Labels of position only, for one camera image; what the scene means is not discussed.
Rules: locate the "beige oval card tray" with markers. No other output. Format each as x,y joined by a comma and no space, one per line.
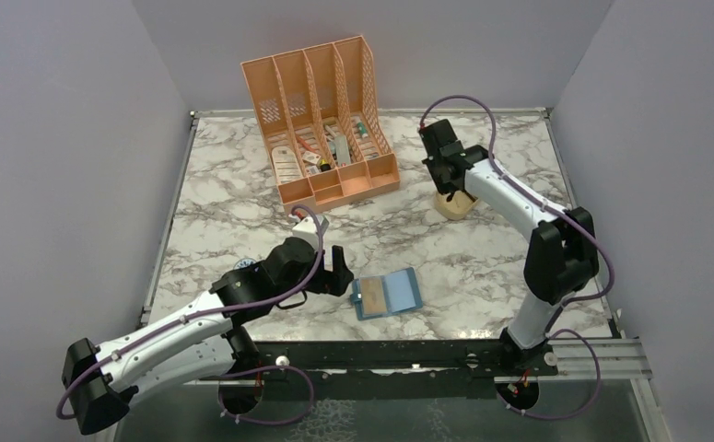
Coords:
454,206

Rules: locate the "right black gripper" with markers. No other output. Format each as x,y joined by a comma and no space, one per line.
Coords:
443,189

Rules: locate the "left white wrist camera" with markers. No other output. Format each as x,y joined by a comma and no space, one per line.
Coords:
306,229

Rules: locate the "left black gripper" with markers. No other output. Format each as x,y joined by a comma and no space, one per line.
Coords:
333,282

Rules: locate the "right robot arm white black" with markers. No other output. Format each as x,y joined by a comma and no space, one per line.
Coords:
561,258

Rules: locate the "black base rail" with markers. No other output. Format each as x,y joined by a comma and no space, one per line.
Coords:
378,370

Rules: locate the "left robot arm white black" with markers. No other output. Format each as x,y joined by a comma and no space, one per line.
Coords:
202,339

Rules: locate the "blue card holder wallet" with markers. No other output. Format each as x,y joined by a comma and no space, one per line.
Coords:
401,290

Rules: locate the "blue white round coaster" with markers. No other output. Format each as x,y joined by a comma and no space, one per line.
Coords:
244,263

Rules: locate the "orange plastic desk organizer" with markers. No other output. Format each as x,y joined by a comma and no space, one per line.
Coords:
302,100

